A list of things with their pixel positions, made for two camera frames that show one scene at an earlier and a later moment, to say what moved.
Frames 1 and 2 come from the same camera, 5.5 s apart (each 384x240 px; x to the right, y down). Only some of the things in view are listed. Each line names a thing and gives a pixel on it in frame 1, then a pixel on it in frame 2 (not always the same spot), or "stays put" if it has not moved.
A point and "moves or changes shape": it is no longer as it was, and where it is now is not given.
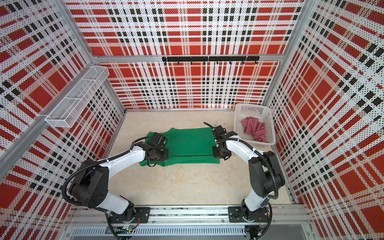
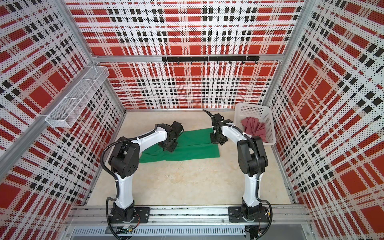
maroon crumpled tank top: x=253 y=127 stays put
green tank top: x=187 y=146 moves or changes shape
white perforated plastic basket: x=254 y=123 stays put
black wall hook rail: x=216 y=59 stays put
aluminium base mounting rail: x=100 y=215 stays put
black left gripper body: x=160 y=155 to x=169 y=144
